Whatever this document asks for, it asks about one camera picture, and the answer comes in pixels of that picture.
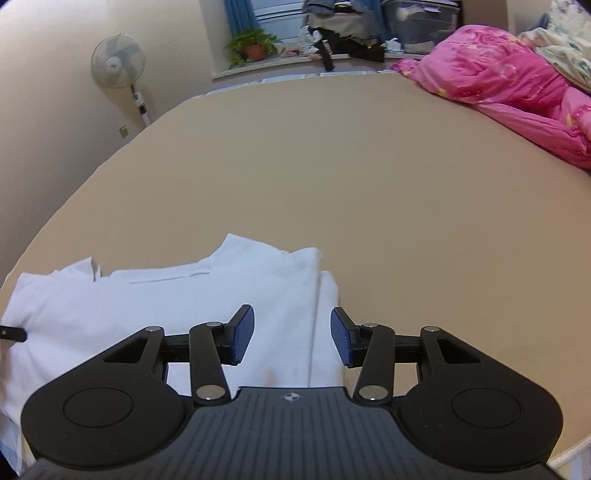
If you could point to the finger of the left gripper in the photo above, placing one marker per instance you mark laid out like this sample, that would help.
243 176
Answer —
15 334

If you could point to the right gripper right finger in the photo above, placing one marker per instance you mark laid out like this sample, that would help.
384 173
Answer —
375 349

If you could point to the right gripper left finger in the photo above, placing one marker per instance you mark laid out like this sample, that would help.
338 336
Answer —
206 348

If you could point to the white polo shirt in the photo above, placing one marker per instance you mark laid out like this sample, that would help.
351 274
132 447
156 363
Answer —
74 313

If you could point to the dark clothes pile on sill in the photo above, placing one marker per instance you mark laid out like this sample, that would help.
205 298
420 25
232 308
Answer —
351 28

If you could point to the beige bed mattress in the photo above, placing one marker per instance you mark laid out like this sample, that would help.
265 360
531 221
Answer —
426 211

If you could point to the white standing fan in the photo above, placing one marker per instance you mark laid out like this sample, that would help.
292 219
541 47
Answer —
118 62

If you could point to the pink quilt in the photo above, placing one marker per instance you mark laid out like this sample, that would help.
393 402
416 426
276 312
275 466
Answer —
497 74

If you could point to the potted green plant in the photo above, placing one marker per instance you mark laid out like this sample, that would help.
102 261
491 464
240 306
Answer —
252 45

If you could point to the clear storage box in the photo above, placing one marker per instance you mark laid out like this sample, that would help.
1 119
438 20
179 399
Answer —
420 26

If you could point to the blue curtain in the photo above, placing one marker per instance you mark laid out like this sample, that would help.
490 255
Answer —
240 16

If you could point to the floral light blanket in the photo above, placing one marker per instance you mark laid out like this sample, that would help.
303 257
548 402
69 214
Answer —
565 41

